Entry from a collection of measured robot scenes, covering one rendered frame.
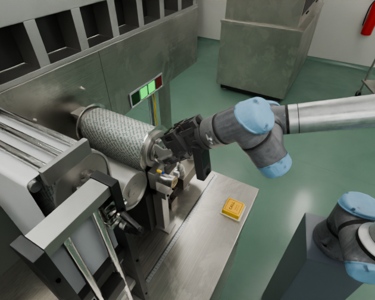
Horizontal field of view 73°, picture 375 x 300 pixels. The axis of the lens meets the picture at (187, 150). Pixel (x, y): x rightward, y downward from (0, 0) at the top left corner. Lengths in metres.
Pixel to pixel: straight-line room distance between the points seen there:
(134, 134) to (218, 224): 0.49
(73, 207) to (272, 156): 0.39
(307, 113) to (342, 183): 2.09
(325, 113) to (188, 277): 0.64
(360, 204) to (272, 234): 1.27
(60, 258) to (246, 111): 0.41
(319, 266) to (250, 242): 1.04
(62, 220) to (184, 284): 0.58
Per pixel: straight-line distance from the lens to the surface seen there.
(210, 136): 0.56
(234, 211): 1.03
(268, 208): 2.27
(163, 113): 1.80
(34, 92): 0.86
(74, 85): 0.94
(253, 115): 0.50
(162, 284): 0.92
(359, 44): 5.16
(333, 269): 1.08
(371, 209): 0.94
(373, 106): 0.69
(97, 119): 0.84
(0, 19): 0.80
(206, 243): 0.97
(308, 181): 2.60
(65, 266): 0.51
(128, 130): 0.77
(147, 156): 0.74
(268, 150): 0.56
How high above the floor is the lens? 1.75
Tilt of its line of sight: 41 degrees down
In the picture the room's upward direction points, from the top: straight up
